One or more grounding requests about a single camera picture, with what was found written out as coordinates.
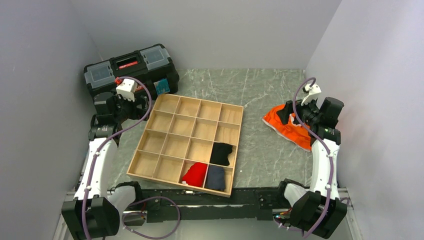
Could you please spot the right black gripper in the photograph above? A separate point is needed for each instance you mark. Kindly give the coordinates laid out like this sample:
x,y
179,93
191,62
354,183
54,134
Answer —
x,y
284,114

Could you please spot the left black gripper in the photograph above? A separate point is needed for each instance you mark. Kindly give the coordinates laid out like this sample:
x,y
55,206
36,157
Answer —
x,y
137,114

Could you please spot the orange underwear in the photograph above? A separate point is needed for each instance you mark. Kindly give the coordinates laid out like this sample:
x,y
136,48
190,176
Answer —
x,y
290,131

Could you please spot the wooden compartment tray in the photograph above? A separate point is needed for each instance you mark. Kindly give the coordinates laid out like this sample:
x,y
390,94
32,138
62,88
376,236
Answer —
x,y
181,131

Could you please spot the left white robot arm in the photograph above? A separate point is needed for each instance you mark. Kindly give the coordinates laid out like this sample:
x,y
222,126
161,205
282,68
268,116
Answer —
x,y
92,213

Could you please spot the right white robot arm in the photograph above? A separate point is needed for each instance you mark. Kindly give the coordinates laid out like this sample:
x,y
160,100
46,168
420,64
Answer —
x,y
318,209

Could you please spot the black rolled underwear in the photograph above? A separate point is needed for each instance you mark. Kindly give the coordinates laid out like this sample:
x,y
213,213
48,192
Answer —
x,y
220,153

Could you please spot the dark blue rolled underwear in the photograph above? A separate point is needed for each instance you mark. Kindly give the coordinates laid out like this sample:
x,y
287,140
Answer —
x,y
215,179

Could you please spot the red rolled underwear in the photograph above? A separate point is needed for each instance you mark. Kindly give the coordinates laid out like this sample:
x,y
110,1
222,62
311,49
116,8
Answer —
x,y
195,175

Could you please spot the black plastic toolbox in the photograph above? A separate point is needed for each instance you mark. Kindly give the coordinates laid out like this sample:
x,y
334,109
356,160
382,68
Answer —
x,y
152,66

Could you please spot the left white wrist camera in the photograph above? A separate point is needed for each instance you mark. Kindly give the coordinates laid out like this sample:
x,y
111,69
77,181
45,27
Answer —
x,y
126,89

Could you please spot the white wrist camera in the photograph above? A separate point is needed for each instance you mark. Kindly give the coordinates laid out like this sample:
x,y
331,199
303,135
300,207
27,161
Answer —
x,y
126,89
312,93

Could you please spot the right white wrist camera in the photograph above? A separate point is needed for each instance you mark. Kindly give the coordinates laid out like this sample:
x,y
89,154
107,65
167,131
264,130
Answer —
x,y
312,93

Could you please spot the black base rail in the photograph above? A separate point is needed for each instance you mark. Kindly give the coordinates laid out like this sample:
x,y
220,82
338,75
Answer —
x,y
259,203

